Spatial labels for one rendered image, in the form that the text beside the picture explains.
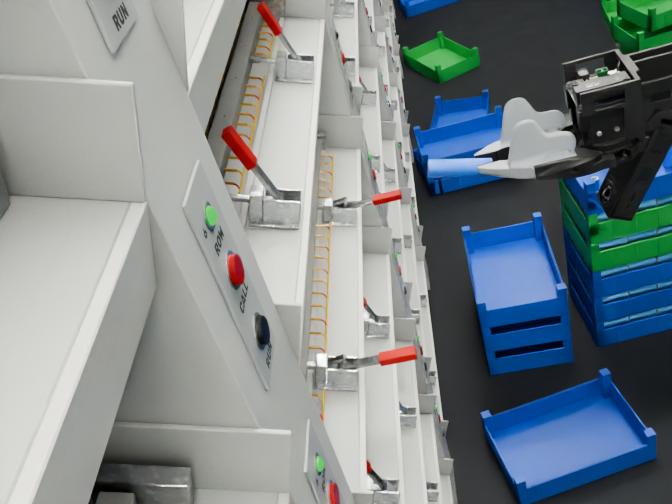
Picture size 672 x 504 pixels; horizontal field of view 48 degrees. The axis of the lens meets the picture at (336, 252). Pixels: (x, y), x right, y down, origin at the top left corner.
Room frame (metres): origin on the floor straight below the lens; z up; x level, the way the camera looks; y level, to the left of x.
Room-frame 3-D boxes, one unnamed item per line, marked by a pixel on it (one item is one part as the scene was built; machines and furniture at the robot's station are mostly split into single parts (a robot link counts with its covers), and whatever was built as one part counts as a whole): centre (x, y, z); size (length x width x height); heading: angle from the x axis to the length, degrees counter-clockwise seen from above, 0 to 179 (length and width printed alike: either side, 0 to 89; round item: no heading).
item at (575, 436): (1.01, -0.35, 0.04); 0.30 x 0.20 x 0.08; 92
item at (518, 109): (0.64, -0.21, 1.03); 0.09 x 0.03 x 0.06; 74
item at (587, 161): (0.59, -0.25, 1.01); 0.09 x 0.05 x 0.02; 83
